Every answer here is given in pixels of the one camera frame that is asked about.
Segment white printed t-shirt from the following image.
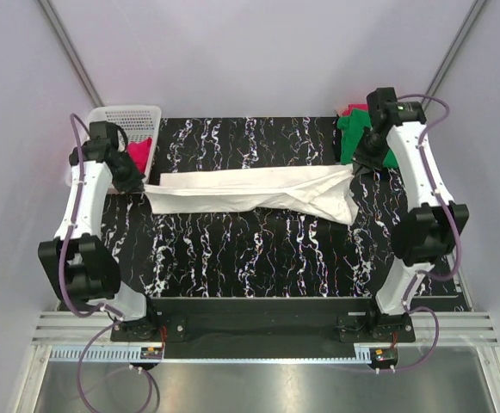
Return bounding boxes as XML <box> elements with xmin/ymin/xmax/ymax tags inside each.
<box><xmin>145</xmin><ymin>164</ymin><xmax>358</xmax><ymax>225</ymax></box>

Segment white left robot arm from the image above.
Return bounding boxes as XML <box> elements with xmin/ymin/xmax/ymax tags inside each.
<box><xmin>38</xmin><ymin>120</ymin><xmax>148</xmax><ymax>323</ymax></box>

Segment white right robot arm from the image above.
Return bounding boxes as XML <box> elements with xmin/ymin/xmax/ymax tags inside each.
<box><xmin>352</xmin><ymin>87</ymin><xmax>469</xmax><ymax>338</ymax></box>

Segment crumpled pink t-shirt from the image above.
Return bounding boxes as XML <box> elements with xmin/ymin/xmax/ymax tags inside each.
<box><xmin>127</xmin><ymin>138</ymin><xmax>152</xmax><ymax>174</ymax></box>

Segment white plastic basket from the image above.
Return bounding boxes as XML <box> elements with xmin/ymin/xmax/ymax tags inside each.
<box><xmin>68</xmin><ymin>105</ymin><xmax>162</xmax><ymax>194</ymax></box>

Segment folded red t-shirt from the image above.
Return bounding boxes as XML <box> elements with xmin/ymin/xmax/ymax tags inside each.
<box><xmin>341</xmin><ymin>104</ymin><xmax>368</xmax><ymax>117</ymax></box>

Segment folded green t-shirt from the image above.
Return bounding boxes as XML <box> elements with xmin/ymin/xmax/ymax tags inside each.
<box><xmin>336</xmin><ymin>109</ymin><xmax>399</xmax><ymax>170</ymax></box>

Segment black marble pattern mat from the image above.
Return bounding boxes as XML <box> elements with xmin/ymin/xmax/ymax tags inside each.
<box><xmin>101</xmin><ymin>117</ymin><xmax>407</xmax><ymax>299</ymax></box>

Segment left controller board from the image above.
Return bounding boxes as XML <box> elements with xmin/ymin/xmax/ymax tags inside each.
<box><xmin>140</xmin><ymin>347</ymin><xmax>164</xmax><ymax>360</ymax></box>

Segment controller board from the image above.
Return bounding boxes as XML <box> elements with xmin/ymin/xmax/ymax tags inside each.
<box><xmin>372</xmin><ymin>348</ymin><xmax>398</xmax><ymax>364</ymax></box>
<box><xmin>140</xmin><ymin>347</ymin><xmax>164</xmax><ymax>360</ymax></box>

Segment right controller board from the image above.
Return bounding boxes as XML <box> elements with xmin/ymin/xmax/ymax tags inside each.
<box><xmin>372</xmin><ymin>348</ymin><xmax>398</xmax><ymax>364</ymax></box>

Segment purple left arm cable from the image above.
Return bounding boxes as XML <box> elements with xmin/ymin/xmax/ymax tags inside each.
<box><xmin>58</xmin><ymin>113</ymin><xmax>163</xmax><ymax>409</ymax></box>

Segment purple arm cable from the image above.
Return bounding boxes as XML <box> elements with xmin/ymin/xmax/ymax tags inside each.
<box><xmin>330</xmin><ymin>93</ymin><xmax>464</xmax><ymax>373</ymax></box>
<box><xmin>58</xmin><ymin>113</ymin><xmax>163</xmax><ymax>409</ymax></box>

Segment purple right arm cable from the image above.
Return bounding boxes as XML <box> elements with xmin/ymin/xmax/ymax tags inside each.
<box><xmin>330</xmin><ymin>93</ymin><xmax>464</xmax><ymax>373</ymax></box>

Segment aluminium rail frame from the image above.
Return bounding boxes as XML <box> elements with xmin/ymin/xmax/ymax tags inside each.
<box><xmin>15</xmin><ymin>299</ymin><xmax>500</xmax><ymax>412</ymax></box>

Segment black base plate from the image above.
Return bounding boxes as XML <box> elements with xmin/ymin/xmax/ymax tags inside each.
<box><xmin>110</xmin><ymin>300</ymin><xmax>417</xmax><ymax>361</ymax></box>

